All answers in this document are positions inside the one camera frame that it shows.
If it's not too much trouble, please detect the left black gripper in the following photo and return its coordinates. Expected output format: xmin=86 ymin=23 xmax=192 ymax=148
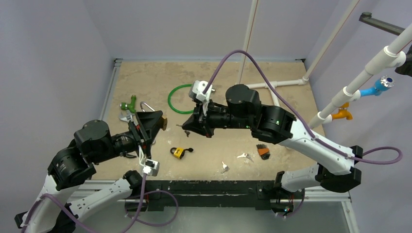
xmin=93 ymin=110 xmax=163 ymax=163

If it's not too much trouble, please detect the small yellow padlock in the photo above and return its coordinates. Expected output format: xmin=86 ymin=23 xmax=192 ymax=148
xmin=170 ymin=147 xmax=194 ymax=160

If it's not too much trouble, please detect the large brass padlock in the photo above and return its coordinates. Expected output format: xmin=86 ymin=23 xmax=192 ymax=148
xmin=139 ymin=101 xmax=168 ymax=131

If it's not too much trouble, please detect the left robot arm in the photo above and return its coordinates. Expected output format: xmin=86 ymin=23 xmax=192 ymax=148
xmin=15 ymin=111 xmax=167 ymax=233

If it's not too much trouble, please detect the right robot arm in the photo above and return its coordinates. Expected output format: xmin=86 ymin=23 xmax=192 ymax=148
xmin=183 ymin=81 xmax=362 ymax=198

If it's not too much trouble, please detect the orange hex key set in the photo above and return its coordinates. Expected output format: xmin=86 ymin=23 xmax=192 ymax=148
xmin=256 ymin=144 xmax=271 ymax=160

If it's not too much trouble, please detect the red adjustable wrench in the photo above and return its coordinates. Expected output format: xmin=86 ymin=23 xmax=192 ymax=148
xmin=119 ymin=110 xmax=134 ymax=122

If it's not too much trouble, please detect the orange faucet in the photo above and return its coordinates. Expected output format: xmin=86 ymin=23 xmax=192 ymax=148
xmin=331 ymin=102 xmax=353 ymax=120

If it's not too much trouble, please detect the blue faucet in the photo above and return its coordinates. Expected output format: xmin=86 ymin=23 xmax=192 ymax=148
xmin=360 ymin=76 xmax=395 ymax=97

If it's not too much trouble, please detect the black overhead bar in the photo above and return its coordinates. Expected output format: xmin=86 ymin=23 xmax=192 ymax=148
xmin=359 ymin=12 xmax=405 ymax=36

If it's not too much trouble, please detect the green hose nozzle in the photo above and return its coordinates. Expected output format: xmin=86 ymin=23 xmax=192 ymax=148
xmin=120 ymin=95 xmax=137 ymax=114

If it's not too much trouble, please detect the green cable lock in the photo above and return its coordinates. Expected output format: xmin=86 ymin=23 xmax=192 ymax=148
xmin=167 ymin=84 xmax=193 ymax=115

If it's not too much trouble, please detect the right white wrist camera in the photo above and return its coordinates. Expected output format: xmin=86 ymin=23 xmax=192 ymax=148
xmin=189 ymin=80 xmax=212 ymax=115

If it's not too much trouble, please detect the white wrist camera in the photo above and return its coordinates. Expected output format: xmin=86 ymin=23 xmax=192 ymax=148
xmin=138 ymin=146 xmax=160 ymax=177
xmin=189 ymin=80 xmax=212 ymax=115

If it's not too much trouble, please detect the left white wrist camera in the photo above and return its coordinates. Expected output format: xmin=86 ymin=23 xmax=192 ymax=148
xmin=138 ymin=146 xmax=160 ymax=177

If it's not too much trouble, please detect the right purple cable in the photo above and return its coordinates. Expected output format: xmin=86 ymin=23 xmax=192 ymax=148
xmin=203 ymin=50 xmax=404 ymax=218

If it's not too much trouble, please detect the white pvc pipe frame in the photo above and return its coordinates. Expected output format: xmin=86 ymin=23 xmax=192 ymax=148
xmin=248 ymin=0 xmax=412 ymax=129

